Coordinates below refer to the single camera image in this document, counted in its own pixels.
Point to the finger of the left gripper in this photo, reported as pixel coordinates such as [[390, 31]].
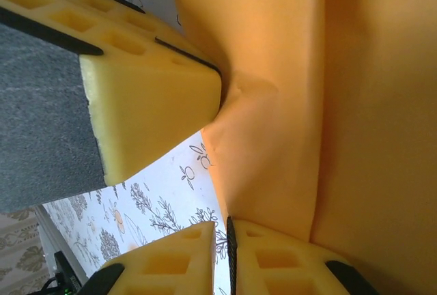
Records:
[[147, 104]]

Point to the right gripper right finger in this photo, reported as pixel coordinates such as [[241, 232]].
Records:
[[290, 267]]

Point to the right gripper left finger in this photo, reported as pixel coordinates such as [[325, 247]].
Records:
[[164, 267]]

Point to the orange paper sheet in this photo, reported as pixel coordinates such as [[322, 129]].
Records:
[[341, 104]]

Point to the long aluminium frame rail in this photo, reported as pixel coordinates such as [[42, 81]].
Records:
[[51, 230]]

